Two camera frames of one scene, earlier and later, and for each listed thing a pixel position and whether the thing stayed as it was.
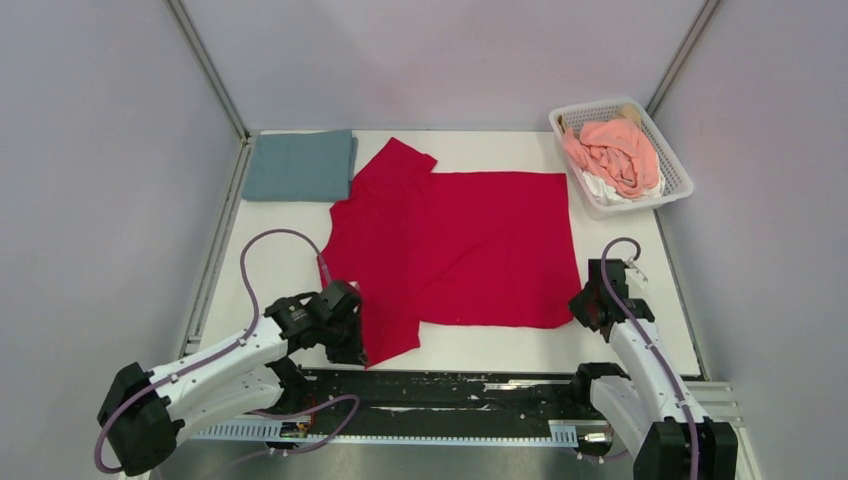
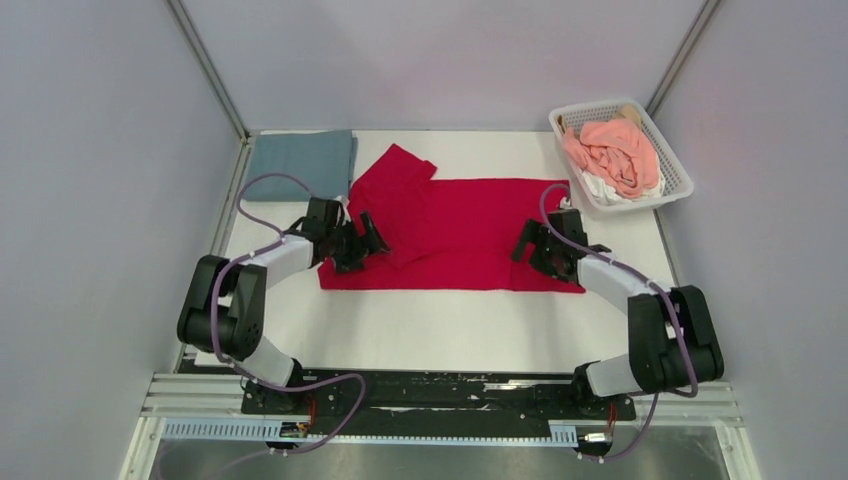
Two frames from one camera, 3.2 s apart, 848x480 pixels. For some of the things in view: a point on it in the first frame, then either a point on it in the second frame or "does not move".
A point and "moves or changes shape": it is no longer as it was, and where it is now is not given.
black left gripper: [354, 352] -> [352, 263]
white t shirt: [608, 195] does not move
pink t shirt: [615, 151] does not move
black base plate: [432, 399] does not move
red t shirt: [449, 247] moves or changes shape
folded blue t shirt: [314, 166] does not move
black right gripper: [574, 305] -> [530, 233]
